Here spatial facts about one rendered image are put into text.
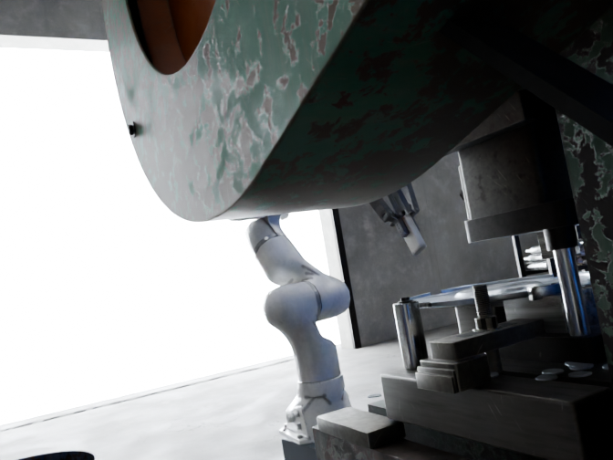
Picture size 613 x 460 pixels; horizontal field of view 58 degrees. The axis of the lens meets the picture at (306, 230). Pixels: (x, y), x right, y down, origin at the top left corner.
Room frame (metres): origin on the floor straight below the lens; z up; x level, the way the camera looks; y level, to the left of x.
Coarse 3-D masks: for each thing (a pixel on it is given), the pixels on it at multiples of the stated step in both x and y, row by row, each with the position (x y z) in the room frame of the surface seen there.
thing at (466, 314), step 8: (496, 304) 0.76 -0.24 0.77; (456, 312) 0.86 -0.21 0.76; (464, 312) 0.85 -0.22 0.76; (472, 312) 0.83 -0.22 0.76; (496, 312) 0.80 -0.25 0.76; (504, 312) 0.81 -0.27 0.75; (464, 320) 0.85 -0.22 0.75; (472, 320) 0.84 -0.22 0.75; (504, 320) 0.81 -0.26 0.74; (464, 328) 0.85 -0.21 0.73; (472, 328) 0.84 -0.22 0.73
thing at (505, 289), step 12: (540, 276) 0.94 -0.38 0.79; (552, 276) 0.93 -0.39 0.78; (588, 276) 0.84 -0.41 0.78; (456, 288) 0.99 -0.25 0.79; (468, 288) 0.99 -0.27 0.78; (492, 288) 0.82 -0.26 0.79; (504, 288) 0.79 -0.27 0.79; (516, 288) 0.79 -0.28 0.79; (420, 300) 0.90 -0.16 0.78; (432, 300) 0.86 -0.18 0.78; (444, 300) 0.83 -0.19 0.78; (456, 300) 0.74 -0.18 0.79; (468, 300) 0.73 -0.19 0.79; (492, 300) 0.71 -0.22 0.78
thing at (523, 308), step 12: (588, 288) 0.69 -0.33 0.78; (504, 300) 0.74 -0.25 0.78; (516, 300) 0.72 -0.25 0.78; (528, 300) 0.71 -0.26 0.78; (540, 300) 0.69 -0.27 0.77; (552, 300) 0.68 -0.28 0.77; (588, 300) 0.69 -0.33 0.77; (516, 312) 0.73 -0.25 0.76; (528, 312) 0.71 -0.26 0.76; (540, 312) 0.69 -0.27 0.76; (552, 312) 0.68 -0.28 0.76; (564, 312) 0.66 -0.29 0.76; (588, 312) 0.69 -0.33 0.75; (552, 324) 0.68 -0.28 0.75; (564, 324) 0.67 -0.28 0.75
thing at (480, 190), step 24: (552, 120) 0.68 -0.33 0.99; (480, 144) 0.73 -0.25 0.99; (504, 144) 0.70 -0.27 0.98; (528, 144) 0.67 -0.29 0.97; (552, 144) 0.68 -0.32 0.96; (480, 168) 0.74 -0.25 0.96; (504, 168) 0.70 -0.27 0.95; (528, 168) 0.67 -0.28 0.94; (552, 168) 0.67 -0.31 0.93; (480, 192) 0.75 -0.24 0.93; (504, 192) 0.71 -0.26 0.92; (528, 192) 0.68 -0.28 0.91; (552, 192) 0.67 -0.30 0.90; (480, 216) 0.75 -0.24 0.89
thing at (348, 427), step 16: (320, 416) 0.84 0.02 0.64; (336, 416) 0.82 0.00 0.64; (352, 416) 0.81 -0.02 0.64; (368, 416) 0.80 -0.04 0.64; (384, 416) 0.78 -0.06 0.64; (320, 432) 0.85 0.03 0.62; (336, 432) 0.80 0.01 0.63; (352, 432) 0.75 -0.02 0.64; (368, 432) 0.73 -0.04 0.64; (384, 432) 0.73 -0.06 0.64; (400, 432) 0.75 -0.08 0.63; (320, 448) 0.86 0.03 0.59; (336, 448) 0.81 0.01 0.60; (352, 448) 0.77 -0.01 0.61; (368, 448) 0.73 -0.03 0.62; (384, 448) 0.72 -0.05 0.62; (400, 448) 0.71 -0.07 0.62; (416, 448) 0.70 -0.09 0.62; (432, 448) 0.69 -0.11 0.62
